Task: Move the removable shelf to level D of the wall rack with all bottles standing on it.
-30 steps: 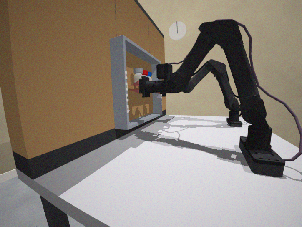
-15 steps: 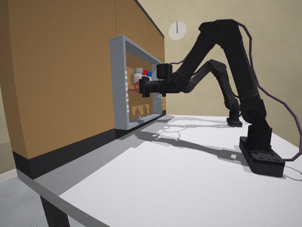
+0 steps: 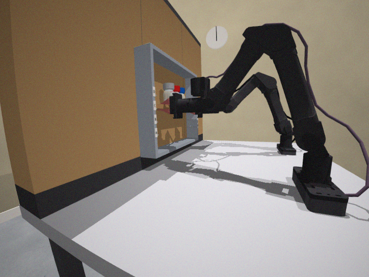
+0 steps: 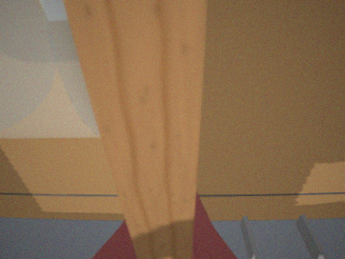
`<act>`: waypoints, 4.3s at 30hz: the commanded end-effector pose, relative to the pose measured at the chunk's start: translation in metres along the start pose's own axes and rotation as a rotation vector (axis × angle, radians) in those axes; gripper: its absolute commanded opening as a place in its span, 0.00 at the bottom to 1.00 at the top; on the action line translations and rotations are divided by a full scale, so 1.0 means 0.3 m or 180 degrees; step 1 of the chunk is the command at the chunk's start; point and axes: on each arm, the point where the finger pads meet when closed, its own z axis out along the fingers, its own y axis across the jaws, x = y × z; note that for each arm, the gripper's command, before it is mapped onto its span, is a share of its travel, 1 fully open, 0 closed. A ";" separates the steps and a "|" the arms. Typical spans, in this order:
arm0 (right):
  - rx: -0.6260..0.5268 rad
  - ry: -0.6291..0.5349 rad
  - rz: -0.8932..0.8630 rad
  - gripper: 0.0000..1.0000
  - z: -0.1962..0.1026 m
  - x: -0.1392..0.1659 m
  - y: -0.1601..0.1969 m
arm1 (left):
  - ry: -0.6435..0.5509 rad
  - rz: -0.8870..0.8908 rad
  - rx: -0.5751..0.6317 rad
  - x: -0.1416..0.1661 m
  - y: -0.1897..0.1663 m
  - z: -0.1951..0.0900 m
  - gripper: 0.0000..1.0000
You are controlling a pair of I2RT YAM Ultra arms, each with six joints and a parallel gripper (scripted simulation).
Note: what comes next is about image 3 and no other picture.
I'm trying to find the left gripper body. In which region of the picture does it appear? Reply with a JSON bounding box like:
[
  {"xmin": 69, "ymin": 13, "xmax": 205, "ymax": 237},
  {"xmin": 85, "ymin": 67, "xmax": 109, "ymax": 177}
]
[{"xmin": 169, "ymin": 93, "xmax": 191, "ymax": 119}]

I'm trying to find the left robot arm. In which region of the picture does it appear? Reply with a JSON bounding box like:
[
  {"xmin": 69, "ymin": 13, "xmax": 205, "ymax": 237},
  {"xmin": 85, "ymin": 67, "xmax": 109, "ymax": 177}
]
[{"xmin": 188, "ymin": 24, "xmax": 349, "ymax": 203}]

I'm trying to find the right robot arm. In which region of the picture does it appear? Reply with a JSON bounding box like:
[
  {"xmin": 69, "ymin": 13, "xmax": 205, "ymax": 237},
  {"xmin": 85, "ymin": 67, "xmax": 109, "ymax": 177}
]
[{"xmin": 223, "ymin": 72, "xmax": 296, "ymax": 152}]

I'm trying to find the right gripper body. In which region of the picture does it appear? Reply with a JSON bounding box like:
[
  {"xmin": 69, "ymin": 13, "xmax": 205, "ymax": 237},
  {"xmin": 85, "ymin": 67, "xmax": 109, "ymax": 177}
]
[{"xmin": 195, "ymin": 109, "xmax": 210, "ymax": 118}]

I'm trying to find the grey rectangular rack frame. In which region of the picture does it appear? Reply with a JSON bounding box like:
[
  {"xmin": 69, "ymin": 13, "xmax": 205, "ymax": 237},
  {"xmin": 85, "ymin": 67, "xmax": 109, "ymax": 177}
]
[{"xmin": 134, "ymin": 43, "xmax": 198, "ymax": 159}]

